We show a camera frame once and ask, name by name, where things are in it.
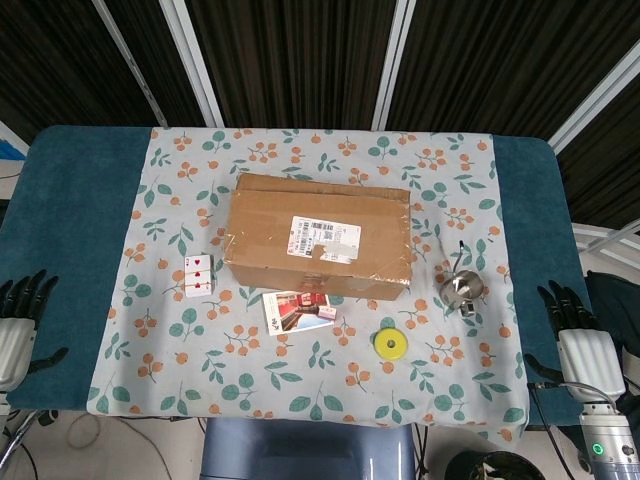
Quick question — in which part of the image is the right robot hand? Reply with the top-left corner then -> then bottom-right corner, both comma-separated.
523,279 -> 626,402

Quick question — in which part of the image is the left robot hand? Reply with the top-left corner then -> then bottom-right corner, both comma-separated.
0,269 -> 70,394

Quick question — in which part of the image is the brown cardboard box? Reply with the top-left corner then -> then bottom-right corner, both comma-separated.
223,172 -> 415,303

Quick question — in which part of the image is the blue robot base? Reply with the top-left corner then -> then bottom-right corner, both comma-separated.
201,417 -> 417,480

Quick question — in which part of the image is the stainless steel pitcher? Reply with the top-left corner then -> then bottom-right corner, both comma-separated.
438,241 -> 489,319

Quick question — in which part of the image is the black round bin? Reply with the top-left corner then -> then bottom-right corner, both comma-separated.
442,449 -> 526,480

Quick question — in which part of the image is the teal table cover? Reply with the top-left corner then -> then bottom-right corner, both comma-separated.
0,124 -> 584,431

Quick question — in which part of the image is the deck of playing cards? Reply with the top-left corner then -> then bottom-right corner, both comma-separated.
183,253 -> 217,300

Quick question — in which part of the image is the blue white board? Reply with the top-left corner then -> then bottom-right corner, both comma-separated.
0,119 -> 30,166

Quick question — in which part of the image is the yellow disc with hole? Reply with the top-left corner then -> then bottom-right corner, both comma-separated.
374,328 -> 410,361

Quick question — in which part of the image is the red building postcard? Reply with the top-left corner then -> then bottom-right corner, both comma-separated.
262,291 -> 335,335

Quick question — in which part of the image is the floral print tablecloth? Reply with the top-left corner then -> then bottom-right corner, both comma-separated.
85,127 -> 532,444

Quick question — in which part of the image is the black right hand cable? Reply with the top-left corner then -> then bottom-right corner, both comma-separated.
528,380 -> 624,480

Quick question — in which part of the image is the white floor frame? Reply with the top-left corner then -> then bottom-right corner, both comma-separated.
572,222 -> 640,261

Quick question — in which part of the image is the white frame post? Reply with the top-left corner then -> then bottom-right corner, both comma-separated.
372,0 -> 418,130
158,0 -> 225,129
547,47 -> 640,154

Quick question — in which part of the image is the thin grey frame bar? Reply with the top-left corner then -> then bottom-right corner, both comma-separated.
92,0 -> 169,129

